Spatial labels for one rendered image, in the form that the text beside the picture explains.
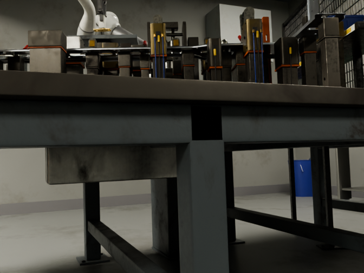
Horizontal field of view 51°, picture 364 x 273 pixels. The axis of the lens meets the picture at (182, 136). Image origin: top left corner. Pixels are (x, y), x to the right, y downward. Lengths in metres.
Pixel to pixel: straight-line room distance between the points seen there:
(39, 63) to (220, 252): 0.98
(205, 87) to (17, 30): 4.15
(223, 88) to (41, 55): 0.88
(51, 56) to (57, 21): 3.38
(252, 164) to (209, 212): 4.66
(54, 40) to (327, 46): 0.95
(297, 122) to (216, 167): 0.23
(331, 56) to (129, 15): 3.93
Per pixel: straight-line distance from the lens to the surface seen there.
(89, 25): 2.44
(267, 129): 0.85
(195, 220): 0.77
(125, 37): 1.95
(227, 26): 5.07
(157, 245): 2.35
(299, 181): 5.09
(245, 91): 0.78
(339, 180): 3.97
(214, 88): 0.75
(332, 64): 1.34
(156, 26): 1.45
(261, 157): 5.51
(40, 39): 1.51
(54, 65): 1.47
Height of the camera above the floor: 0.55
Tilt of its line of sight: 3 degrees up
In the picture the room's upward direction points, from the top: 2 degrees counter-clockwise
